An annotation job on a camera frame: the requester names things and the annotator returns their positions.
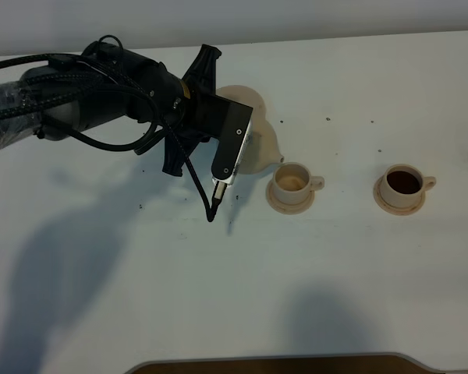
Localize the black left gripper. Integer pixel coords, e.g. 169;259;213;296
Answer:
162;44;222;176

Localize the beige ceramic teapot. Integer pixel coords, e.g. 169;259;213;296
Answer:
238;117;285;175

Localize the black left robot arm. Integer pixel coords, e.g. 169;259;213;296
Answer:
0;35;221;177

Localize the beige teapot saucer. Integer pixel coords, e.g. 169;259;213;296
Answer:
216;85;266;123

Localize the beige teacup near teapot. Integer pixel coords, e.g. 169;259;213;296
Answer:
271;163;325;206

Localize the beige saucer under near teacup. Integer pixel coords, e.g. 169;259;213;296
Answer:
265;182;315;215

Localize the beige saucer under teacup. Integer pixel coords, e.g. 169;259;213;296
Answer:
373;178;426;216
265;182;315;215

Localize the beige teacup far right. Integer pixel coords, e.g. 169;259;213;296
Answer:
379;164;437;210

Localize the beige saucer under far teacup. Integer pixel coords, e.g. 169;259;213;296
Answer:
373;178;426;216

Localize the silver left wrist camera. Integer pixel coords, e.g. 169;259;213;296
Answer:
198;95;253;185

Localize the black braided camera cable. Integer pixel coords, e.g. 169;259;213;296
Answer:
0;34;229;224

